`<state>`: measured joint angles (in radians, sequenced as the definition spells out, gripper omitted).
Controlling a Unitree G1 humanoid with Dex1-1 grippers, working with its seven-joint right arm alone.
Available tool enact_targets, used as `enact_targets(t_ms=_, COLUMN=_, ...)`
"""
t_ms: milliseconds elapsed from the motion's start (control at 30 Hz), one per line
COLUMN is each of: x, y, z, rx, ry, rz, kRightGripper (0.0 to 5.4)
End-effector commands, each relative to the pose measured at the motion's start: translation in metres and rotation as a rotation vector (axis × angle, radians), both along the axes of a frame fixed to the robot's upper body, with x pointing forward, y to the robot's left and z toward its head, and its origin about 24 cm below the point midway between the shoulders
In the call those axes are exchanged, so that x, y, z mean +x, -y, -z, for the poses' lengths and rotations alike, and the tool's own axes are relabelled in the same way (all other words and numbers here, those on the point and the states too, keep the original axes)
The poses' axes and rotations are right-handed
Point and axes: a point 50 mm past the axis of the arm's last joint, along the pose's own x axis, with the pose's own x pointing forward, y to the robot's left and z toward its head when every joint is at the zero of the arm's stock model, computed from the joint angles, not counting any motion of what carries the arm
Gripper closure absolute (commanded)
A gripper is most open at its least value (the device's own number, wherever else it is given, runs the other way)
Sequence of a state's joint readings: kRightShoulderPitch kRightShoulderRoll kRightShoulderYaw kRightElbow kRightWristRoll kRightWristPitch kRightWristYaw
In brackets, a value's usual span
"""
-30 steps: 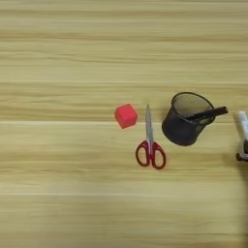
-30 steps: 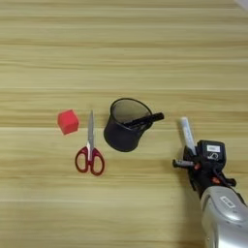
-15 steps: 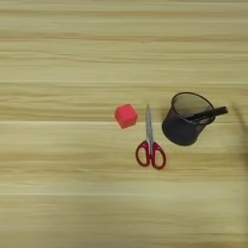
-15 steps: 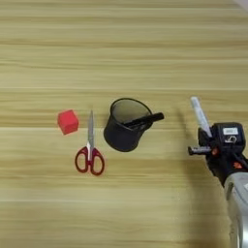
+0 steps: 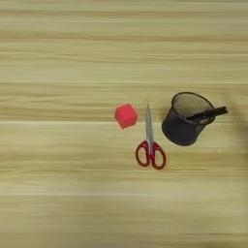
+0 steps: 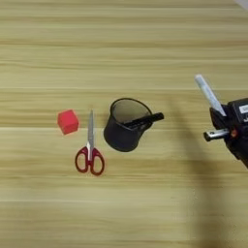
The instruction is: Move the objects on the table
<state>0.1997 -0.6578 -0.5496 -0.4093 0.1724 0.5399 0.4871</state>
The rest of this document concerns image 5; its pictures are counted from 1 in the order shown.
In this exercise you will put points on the black mesh pen cup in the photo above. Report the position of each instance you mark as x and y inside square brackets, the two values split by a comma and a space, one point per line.
[179, 134]

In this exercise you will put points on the black marker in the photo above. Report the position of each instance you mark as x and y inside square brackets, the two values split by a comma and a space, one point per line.
[210, 113]

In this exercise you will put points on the red cube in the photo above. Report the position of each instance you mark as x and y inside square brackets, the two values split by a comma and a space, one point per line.
[126, 116]

